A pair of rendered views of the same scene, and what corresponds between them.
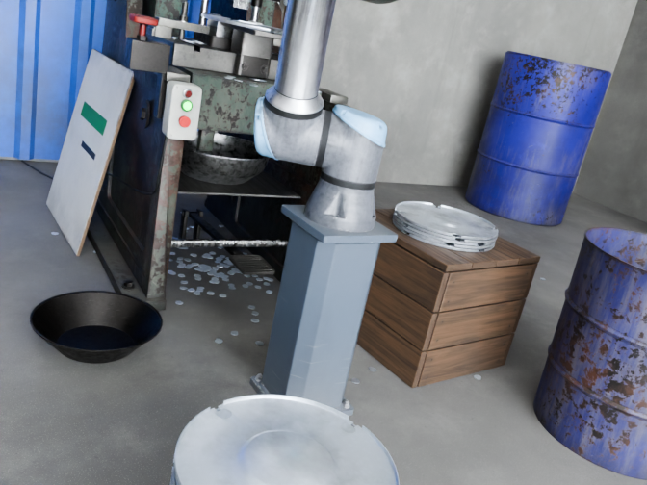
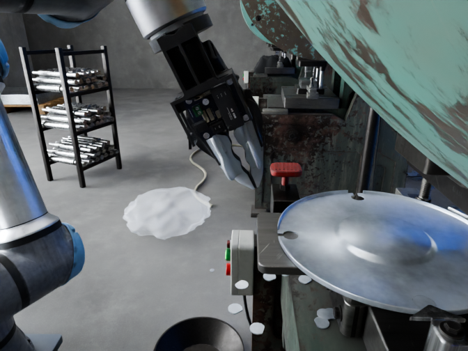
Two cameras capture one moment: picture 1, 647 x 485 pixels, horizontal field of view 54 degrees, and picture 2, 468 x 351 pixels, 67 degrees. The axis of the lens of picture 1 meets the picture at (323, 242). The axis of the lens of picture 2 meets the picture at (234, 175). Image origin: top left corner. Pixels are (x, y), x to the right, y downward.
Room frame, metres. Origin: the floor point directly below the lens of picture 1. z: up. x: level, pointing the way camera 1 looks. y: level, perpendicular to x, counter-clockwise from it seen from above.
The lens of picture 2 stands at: (1.95, -0.14, 1.05)
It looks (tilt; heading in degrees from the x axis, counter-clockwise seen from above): 22 degrees down; 126
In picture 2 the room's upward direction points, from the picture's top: straight up
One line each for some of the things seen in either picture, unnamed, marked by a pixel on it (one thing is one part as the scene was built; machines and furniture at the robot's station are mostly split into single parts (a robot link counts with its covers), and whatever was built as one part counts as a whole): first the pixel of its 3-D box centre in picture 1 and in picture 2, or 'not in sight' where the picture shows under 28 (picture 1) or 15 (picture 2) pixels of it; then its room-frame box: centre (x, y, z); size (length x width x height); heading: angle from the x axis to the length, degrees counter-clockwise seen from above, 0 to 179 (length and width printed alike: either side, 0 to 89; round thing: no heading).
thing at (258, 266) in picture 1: (221, 240); not in sight; (1.86, 0.31, 0.14); 0.59 x 0.10 x 0.05; 33
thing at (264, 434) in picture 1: (289, 461); not in sight; (0.68, -0.01, 0.30); 0.29 x 0.29 x 0.01
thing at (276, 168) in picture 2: (142, 32); (285, 181); (1.60, 0.54, 0.72); 0.07 x 0.06 x 0.08; 33
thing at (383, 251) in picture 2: (252, 25); (383, 236); (1.87, 0.32, 0.78); 0.29 x 0.29 x 0.01
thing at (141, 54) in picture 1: (145, 76); (283, 225); (1.61, 0.52, 0.62); 0.10 x 0.06 x 0.20; 123
